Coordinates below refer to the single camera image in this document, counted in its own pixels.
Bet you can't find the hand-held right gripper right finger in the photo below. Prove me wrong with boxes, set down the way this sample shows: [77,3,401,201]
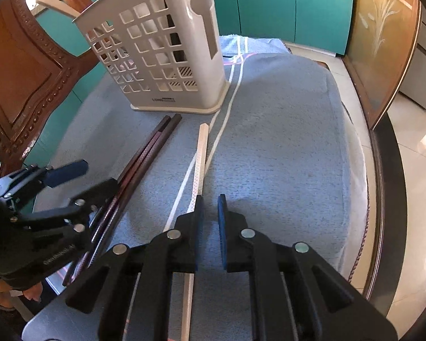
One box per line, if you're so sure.
[217,194,399,341]

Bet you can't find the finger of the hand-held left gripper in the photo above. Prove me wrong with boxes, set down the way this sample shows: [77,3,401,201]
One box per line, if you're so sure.
[19,178,120,236]
[0,161,90,200]

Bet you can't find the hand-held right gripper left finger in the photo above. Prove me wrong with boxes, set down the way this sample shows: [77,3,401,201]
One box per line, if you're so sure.
[66,195,204,341]

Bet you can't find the dark red chopstick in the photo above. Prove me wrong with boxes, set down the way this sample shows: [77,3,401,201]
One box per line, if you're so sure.
[62,113,183,286]
[67,131,160,285]
[89,115,171,242]

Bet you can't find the white chopstick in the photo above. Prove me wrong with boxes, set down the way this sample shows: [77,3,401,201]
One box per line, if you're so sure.
[179,122,210,341]
[39,0,82,18]
[36,0,75,13]

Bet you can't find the white plastic utensil basket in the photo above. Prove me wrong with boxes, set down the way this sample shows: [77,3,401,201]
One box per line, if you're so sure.
[73,0,231,115]

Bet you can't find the person's left hand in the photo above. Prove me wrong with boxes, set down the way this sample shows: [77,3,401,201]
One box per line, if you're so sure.
[0,279,45,312]

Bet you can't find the blue striped towel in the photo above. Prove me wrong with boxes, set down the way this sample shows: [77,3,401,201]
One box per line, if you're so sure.
[21,34,366,341]

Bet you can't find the carved wooden chair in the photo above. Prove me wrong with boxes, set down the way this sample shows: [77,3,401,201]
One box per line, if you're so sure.
[0,0,111,185]

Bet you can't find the teal base cabinets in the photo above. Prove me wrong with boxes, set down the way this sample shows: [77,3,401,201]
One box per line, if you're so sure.
[208,0,356,57]

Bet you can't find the etched glass sliding door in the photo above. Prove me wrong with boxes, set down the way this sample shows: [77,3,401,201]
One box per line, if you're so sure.
[343,0,423,131]

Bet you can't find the silver refrigerator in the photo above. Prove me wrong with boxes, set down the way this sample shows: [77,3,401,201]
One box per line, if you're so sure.
[398,5,426,112]

